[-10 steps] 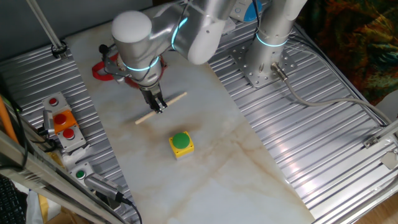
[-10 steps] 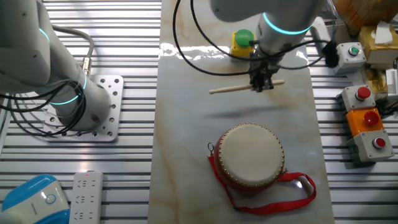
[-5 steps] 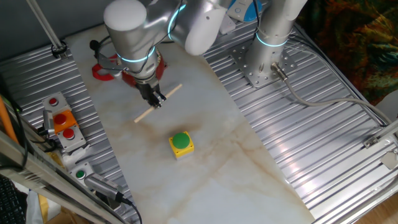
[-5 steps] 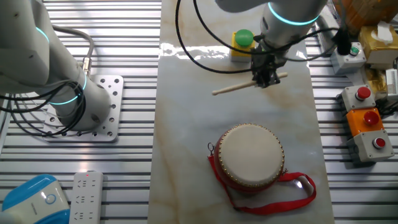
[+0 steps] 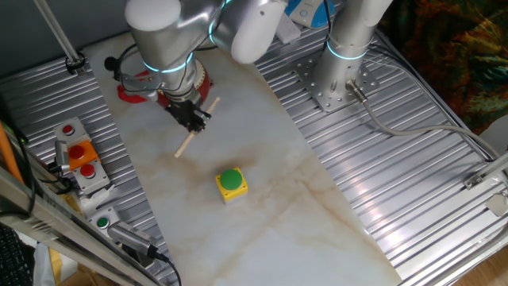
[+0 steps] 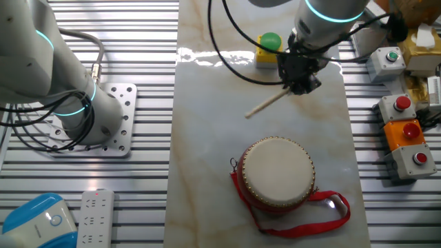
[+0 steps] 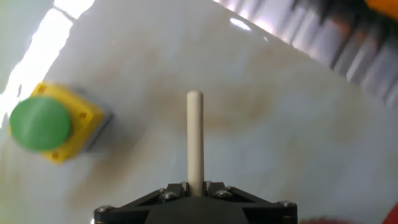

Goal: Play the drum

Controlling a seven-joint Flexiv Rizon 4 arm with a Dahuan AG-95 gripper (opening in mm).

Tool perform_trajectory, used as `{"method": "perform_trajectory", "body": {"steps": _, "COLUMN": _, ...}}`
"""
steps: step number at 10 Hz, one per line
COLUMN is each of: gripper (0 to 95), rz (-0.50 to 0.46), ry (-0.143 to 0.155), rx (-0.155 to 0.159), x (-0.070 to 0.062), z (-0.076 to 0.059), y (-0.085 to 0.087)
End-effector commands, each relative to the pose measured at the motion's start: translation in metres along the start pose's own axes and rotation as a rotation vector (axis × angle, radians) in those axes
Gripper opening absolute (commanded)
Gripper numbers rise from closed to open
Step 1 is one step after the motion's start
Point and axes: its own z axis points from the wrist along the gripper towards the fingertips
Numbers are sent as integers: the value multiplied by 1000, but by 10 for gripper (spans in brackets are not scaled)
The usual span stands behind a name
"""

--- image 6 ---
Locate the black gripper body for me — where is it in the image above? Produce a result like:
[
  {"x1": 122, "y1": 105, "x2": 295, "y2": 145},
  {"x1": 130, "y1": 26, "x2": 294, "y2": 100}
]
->
[{"x1": 277, "y1": 48, "x2": 321, "y2": 83}]

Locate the wooden drumstick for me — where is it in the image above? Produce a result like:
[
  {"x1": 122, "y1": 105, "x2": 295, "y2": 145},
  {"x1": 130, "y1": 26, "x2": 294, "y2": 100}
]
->
[{"x1": 245, "y1": 87, "x2": 291, "y2": 120}]

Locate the red drum cream head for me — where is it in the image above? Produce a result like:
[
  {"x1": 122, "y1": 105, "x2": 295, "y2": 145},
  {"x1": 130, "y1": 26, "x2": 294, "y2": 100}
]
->
[{"x1": 229, "y1": 136, "x2": 318, "y2": 216}]

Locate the yellow box green push button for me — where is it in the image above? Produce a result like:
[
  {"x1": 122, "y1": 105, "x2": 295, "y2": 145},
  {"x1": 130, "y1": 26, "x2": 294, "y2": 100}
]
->
[{"x1": 254, "y1": 32, "x2": 284, "y2": 70}]

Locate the silver digital scale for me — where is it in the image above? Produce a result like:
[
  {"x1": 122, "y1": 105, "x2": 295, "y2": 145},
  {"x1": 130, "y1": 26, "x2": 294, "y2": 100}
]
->
[{"x1": 351, "y1": 20, "x2": 389, "y2": 59}]

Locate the grey box green button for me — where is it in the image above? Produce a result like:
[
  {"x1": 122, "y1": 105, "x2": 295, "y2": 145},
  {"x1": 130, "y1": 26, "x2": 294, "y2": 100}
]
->
[{"x1": 365, "y1": 46, "x2": 407, "y2": 83}]

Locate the grey box large red button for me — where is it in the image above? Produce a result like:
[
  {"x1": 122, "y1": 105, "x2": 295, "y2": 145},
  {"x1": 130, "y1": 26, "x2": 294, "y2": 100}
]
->
[{"x1": 373, "y1": 93, "x2": 418, "y2": 124}]

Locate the orange box red button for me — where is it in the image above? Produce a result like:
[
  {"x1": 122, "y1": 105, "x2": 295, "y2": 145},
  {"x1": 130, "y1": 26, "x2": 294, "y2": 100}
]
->
[{"x1": 382, "y1": 118, "x2": 427, "y2": 152}]

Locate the yellow foil packet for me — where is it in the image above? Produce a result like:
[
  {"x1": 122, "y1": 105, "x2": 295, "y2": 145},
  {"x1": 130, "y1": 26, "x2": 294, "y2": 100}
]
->
[{"x1": 401, "y1": 74, "x2": 431, "y2": 104}]

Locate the yellow tissue pack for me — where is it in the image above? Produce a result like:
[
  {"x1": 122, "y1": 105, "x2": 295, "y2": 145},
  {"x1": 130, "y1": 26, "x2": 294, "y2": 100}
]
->
[{"x1": 396, "y1": 23, "x2": 441, "y2": 77}]

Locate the grey box small red button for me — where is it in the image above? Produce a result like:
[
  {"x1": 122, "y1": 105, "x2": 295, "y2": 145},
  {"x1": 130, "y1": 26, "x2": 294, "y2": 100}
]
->
[{"x1": 384, "y1": 143, "x2": 438, "y2": 183}]

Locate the brown wrapped package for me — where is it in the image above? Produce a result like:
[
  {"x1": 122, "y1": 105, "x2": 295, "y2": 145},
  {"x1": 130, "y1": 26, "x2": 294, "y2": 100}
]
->
[{"x1": 375, "y1": 0, "x2": 441, "y2": 29}]

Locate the white power strip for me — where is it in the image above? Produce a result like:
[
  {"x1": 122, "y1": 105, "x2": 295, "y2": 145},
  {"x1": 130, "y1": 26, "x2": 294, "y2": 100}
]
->
[{"x1": 76, "y1": 189, "x2": 115, "y2": 248}]

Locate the blue white plastic device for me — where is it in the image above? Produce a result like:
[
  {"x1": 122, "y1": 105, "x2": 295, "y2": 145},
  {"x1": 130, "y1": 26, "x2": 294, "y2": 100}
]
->
[{"x1": 0, "y1": 192, "x2": 79, "y2": 248}]

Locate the black gripper cable with ferrite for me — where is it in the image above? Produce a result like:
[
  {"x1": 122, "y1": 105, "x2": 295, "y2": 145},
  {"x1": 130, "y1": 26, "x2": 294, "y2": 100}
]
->
[{"x1": 221, "y1": 0, "x2": 409, "y2": 56}]

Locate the red fabric drum strap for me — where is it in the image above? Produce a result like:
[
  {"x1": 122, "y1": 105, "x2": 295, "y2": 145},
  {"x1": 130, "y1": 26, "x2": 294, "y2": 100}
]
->
[{"x1": 229, "y1": 171, "x2": 351, "y2": 239}]

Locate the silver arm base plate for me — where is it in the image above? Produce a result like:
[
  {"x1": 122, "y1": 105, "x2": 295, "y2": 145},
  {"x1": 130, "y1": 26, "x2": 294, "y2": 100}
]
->
[{"x1": 46, "y1": 82, "x2": 138, "y2": 158}]

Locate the grey base cable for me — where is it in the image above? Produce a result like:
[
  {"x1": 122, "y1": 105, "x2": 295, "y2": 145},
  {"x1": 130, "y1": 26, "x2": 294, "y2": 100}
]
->
[{"x1": 57, "y1": 27, "x2": 105, "y2": 84}]

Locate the black cable bundle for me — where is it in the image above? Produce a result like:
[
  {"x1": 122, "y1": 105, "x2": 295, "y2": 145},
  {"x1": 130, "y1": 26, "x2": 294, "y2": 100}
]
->
[{"x1": 0, "y1": 90, "x2": 96, "y2": 153}]

